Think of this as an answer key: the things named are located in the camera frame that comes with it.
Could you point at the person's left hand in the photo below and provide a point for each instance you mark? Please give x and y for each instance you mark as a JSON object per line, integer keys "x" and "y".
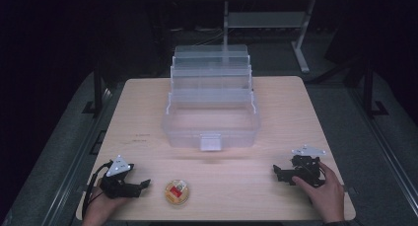
{"x": 100, "y": 210}

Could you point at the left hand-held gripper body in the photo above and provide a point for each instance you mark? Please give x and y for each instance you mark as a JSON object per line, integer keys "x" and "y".
{"x": 117, "y": 178}

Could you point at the clear plastic tiered storage box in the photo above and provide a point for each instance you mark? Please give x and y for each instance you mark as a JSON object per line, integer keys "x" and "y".
{"x": 210, "y": 120}

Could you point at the person's right hand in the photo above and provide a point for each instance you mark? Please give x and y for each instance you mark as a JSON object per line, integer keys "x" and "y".
{"x": 322, "y": 193}

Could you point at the black metal post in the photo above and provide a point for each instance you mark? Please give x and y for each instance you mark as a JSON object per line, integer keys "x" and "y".
{"x": 97, "y": 88}
{"x": 369, "y": 91}

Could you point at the round gold tin red label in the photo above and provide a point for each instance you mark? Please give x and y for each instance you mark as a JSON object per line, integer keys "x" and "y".
{"x": 176, "y": 192}

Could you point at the grey metal stand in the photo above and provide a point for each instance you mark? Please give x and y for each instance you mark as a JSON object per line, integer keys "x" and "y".
{"x": 267, "y": 28}

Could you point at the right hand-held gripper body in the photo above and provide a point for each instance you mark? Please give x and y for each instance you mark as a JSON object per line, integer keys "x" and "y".
{"x": 304, "y": 168}

